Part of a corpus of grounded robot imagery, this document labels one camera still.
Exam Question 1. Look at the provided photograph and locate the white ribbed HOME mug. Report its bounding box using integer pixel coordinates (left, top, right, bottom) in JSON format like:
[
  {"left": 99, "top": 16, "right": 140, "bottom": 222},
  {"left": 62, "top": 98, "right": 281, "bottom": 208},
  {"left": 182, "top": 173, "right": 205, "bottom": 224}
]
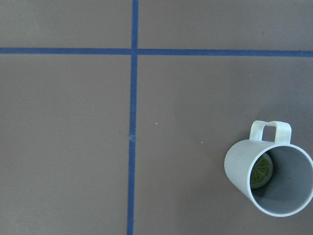
[{"left": 224, "top": 120, "right": 313, "bottom": 217}]

